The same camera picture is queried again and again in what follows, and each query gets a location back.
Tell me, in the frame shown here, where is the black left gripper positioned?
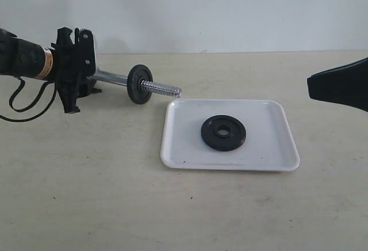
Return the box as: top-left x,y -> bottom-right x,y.
52,27 -> 102,114

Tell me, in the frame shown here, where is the chrome threaded dumbbell bar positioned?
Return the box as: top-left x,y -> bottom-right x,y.
89,69 -> 182,98

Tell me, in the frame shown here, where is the black weight plate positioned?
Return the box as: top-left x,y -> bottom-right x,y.
201,115 -> 247,151

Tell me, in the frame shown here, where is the white rectangular plastic tray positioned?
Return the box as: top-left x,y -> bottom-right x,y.
160,98 -> 300,172

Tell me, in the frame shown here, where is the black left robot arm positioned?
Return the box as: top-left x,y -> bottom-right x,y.
1,27 -> 101,113

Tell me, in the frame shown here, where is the black weight plate tray end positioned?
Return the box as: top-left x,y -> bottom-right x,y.
126,64 -> 153,105

